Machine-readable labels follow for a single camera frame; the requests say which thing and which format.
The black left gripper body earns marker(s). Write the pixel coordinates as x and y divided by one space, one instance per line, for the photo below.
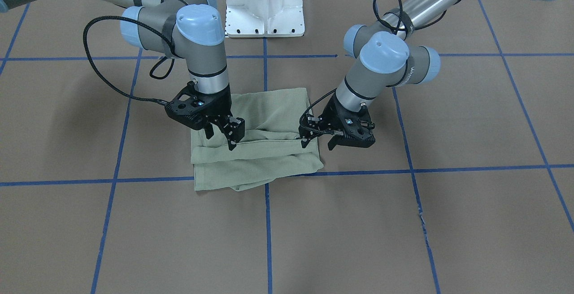
332 110

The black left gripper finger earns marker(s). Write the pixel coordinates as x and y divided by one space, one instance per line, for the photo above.
306 138

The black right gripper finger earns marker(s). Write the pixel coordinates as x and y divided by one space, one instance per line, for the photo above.
233 129

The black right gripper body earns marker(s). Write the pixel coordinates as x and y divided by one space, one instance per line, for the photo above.
221 107

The olive green long-sleeve shirt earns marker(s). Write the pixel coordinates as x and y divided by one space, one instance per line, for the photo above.
271 147

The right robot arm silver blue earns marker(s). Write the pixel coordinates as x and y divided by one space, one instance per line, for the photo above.
180 29

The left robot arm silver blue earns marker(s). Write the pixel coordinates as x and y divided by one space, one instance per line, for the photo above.
383 60

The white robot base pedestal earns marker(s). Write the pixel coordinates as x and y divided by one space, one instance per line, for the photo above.
264 18

